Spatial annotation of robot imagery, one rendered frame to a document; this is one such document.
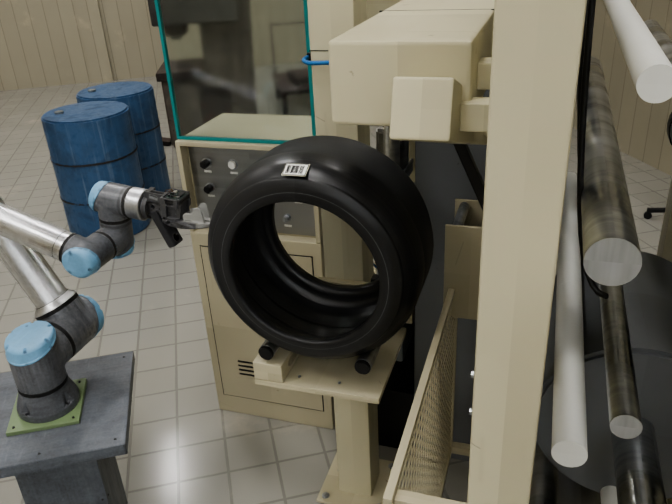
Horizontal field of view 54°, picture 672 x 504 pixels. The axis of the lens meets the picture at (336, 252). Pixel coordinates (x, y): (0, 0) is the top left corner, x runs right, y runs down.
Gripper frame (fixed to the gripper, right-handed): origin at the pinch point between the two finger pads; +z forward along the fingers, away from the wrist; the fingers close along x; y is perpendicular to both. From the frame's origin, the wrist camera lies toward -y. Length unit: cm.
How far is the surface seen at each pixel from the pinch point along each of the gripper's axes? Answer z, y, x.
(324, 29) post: 21, 50, 27
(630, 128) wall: 164, -81, 458
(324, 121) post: 22.0, 25.3, 27.2
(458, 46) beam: 64, 62, -35
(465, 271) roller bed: 69, -9, 20
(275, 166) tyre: 21.6, 24.2, -8.4
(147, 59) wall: -481, -156, 726
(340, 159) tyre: 36.0, 26.5, -2.7
